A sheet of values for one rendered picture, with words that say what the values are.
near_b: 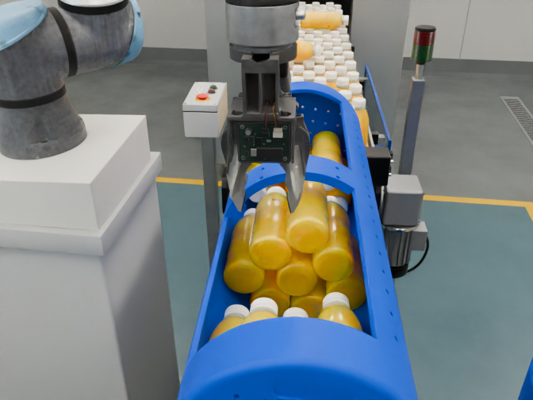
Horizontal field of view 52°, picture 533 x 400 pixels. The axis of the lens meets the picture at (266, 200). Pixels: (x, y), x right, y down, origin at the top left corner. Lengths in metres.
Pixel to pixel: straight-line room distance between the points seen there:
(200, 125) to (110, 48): 0.63
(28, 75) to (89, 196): 0.22
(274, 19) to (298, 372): 0.35
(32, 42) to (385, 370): 0.71
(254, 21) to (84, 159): 0.50
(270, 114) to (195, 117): 1.02
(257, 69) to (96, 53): 0.49
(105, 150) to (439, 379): 1.66
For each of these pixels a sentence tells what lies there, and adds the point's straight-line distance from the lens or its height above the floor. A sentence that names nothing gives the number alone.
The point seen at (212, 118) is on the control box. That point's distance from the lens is 1.56.
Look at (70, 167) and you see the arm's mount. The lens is 0.95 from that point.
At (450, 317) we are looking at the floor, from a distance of 2.55.
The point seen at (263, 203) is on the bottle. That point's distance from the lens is 0.97.
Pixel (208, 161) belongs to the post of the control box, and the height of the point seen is 0.88.
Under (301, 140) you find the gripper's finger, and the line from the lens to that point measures 0.64.
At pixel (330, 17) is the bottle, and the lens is 2.39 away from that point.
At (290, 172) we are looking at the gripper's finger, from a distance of 0.63.
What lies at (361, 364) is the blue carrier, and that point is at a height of 1.22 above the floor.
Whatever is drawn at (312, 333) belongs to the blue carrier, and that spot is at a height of 1.23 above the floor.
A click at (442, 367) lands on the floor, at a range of 2.33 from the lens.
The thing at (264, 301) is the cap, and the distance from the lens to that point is 0.77.
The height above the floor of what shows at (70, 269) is 1.07.
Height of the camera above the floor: 1.64
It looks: 30 degrees down
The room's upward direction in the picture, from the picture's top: straight up
